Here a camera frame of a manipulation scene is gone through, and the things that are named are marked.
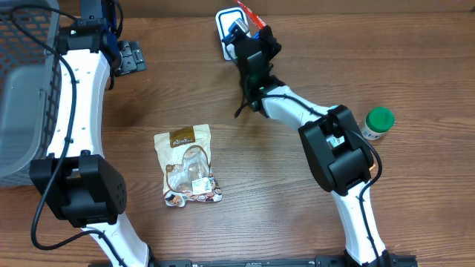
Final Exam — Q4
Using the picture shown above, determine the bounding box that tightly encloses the red snack stick packet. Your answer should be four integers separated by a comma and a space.
235, 0, 266, 30

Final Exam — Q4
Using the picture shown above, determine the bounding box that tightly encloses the beige brown snack bag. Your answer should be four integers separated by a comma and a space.
154, 124, 222, 208

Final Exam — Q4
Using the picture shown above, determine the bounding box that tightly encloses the green lid Knorr jar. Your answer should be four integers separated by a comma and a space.
360, 107, 395, 140

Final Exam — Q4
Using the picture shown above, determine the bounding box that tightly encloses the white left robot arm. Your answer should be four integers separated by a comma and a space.
29, 17, 153, 266

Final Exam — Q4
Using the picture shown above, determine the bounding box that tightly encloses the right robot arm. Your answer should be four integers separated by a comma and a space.
223, 20, 391, 266

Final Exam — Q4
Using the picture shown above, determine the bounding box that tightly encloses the white barcode scanner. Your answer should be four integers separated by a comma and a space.
215, 7, 249, 61

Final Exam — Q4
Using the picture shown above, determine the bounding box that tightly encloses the grey mesh plastic basket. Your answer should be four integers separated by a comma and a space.
1, 1, 61, 187

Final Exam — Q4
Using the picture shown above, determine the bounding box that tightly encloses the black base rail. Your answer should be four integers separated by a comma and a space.
88, 254, 419, 267

